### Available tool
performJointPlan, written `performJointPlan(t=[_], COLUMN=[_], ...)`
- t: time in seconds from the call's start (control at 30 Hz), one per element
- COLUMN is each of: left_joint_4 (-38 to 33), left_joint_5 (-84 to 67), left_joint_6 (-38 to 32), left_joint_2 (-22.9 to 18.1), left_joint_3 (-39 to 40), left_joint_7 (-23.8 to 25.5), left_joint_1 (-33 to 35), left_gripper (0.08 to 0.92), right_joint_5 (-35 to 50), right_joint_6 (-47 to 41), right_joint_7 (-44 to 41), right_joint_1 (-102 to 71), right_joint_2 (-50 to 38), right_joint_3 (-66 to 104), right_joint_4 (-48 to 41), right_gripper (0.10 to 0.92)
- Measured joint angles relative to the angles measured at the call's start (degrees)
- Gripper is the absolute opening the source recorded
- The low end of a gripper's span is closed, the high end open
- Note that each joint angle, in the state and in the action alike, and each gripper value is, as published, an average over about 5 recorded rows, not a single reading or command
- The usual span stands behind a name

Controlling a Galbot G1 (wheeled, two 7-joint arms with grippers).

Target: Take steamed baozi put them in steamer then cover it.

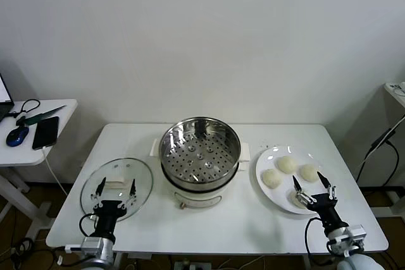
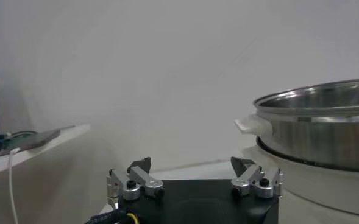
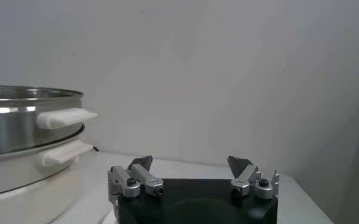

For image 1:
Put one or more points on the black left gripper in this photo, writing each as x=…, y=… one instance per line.
x=109, y=208

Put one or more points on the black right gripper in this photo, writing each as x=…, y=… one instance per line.
x=326, y=208

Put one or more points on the white steamed baozi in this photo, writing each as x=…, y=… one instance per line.
x=309, y=173
x=292, y=198
x=287, y=164
x=272, y=179

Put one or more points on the round glass pot lid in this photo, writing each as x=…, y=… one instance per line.
x=142, y=181

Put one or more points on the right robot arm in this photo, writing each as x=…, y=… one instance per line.
x=357, y=263

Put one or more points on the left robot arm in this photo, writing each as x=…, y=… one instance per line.
x=95, y=251

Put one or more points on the stainless steel steamer basket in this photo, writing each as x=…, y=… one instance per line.
x=228, y=137

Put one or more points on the white round plate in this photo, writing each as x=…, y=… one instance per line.
x=272, y=159

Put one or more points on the white electric cooker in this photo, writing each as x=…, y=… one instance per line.
x=196, y=197

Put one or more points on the black smartphone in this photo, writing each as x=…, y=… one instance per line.
x=46, y=132

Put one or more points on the white side table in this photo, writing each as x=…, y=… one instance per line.
x=19, y=156

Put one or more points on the white power strip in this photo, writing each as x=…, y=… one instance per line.
x=193, y=265

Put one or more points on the green blade knife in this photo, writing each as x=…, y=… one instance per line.
x=36, y=118

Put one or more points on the blue computer mouse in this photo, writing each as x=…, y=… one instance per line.
x=17, y=135

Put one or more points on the white side desk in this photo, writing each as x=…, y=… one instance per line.
x=394, y=97

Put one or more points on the white labelled object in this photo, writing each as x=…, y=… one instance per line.
x=400, y=89

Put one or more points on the black laptop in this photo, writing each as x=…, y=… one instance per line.
x=3, y=105

